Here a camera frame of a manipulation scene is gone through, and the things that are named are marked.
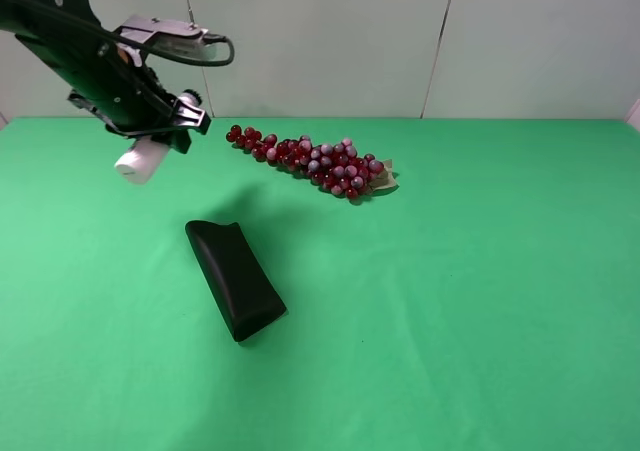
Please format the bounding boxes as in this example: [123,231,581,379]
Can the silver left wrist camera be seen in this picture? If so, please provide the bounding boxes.
[115,15,210,61]

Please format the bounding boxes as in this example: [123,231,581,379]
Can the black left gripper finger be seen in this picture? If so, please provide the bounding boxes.
[170,98,209,135]
[159,129,192,155]

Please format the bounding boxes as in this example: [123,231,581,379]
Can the black leather glasses case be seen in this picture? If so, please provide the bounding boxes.
[185,220,287,343]

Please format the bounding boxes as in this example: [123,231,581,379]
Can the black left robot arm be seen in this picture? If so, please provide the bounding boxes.
[1,0,232,154]

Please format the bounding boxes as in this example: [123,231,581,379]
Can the red artificial grape bunch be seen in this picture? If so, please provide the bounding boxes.
[225,124,398,202]

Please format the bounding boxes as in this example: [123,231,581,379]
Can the black camera cable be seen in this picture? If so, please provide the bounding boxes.
[0,0,236,68]

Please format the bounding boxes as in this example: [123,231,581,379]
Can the white bottle with black brush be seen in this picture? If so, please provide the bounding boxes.
[114,89,202,185]

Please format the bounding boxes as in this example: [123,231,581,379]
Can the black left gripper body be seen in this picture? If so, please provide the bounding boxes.
[67,40,173,135]

